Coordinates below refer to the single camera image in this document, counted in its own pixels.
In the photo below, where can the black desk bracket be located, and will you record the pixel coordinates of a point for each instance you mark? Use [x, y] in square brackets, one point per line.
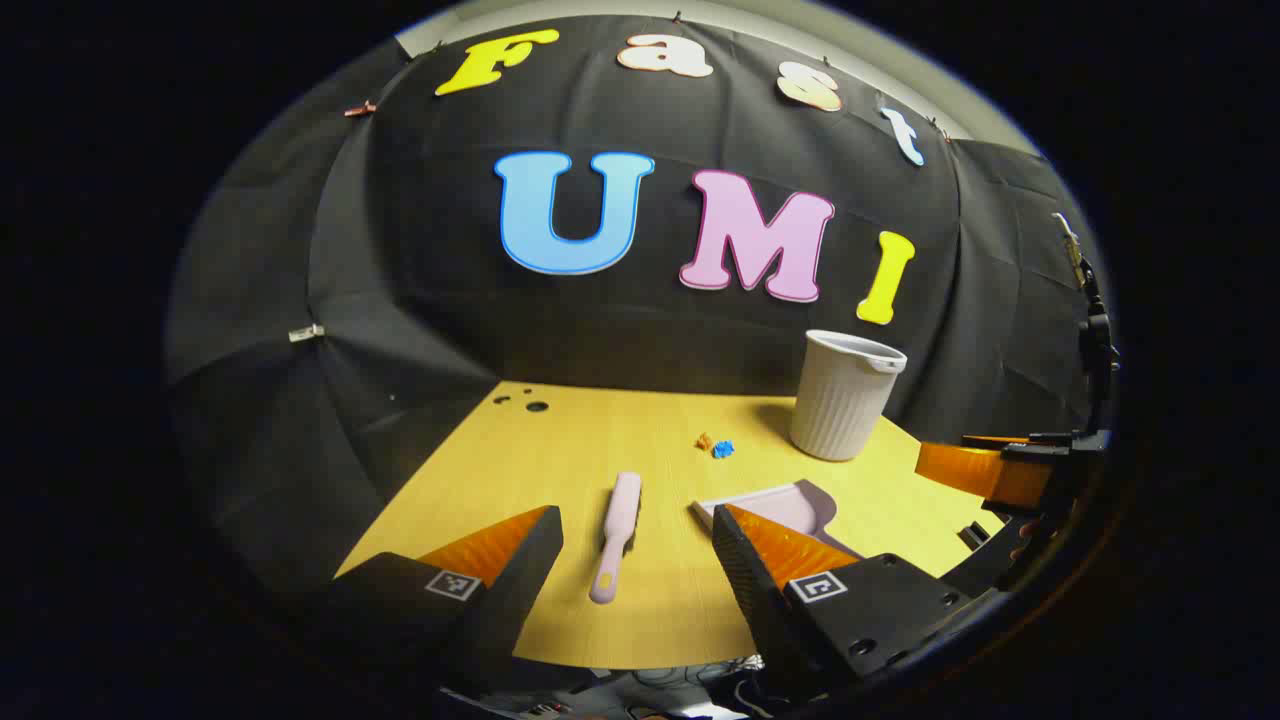
[974, 535]

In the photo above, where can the small pink broom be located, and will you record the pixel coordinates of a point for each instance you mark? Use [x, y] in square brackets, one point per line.
[622, 520]

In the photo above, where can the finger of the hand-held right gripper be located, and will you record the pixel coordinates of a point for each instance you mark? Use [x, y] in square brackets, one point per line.
[970, 468]
[1045, 439]

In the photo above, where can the copper metal clip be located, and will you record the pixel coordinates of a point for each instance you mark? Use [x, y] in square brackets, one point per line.
[361, 108]

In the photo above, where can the silver metal clip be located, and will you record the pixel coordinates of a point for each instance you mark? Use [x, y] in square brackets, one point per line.
[306, 332]

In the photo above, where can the blue paper scrap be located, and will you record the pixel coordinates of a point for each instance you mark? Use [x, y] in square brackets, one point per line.
[722, 449]

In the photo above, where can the pink dustpan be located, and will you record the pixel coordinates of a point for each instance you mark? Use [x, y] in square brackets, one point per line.
[795, 505]

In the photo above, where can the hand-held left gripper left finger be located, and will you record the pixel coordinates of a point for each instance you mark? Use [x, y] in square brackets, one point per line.
[525, 580]

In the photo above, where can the white ribbed garbage bin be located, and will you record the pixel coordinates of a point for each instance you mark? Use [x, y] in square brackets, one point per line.
[840, 405]

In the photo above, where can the wooden desktop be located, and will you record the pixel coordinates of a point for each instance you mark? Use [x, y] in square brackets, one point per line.
[560, 440]

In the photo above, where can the black stand pole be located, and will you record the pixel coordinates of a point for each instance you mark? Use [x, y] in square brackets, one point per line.
[1097, 345]

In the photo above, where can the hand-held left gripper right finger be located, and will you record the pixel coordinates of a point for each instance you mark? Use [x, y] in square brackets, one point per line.
[745, 590]

